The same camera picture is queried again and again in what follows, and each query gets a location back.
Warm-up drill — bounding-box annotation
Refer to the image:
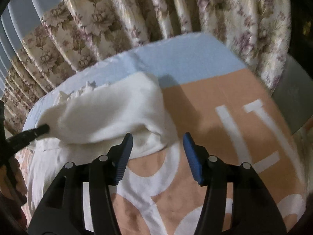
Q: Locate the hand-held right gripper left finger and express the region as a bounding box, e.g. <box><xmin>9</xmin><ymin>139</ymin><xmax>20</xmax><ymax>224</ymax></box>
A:
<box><xmin>28</xmin><ymin>133</ymin><xmax>134</xmax><ymax>235</ymax></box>

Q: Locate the peach and blue printed bedsheet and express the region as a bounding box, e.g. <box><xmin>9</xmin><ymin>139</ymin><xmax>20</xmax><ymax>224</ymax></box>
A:
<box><xmin>15</xmin><ymin>32</ymin><xmax>313</xmax><ymax>235</ymax></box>

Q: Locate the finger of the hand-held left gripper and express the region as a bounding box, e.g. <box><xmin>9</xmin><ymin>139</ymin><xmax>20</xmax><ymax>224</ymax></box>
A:
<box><xmin>6</xmin><ymin>124</ymin><xmax>50</xmax><ymax>152</ymax></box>

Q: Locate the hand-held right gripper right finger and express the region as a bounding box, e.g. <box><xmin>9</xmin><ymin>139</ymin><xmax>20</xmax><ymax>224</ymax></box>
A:
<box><xmin>183</xmin><ymin>132</ymin><xmax>286</xmax><ymax>235</ymax></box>

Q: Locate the grey bed frame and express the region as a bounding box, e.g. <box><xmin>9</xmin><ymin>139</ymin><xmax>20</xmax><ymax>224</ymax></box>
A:
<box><xmin>273</xmin><ymin>55</ymin><xmax>313</xmax><ymax>134</ymax></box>

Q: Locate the white garment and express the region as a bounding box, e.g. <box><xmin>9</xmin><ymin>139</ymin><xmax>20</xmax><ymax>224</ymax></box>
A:
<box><xmin>27</xmin><ymin>71</ymin><xmax>177</xmax><ymax>235</ymax></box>

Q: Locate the floral curtain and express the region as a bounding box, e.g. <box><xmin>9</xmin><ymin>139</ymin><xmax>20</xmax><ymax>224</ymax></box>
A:
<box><xmin>0</xmin><ymin>0</ymin><xmax>294</xmax><ymax>133</ymax></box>

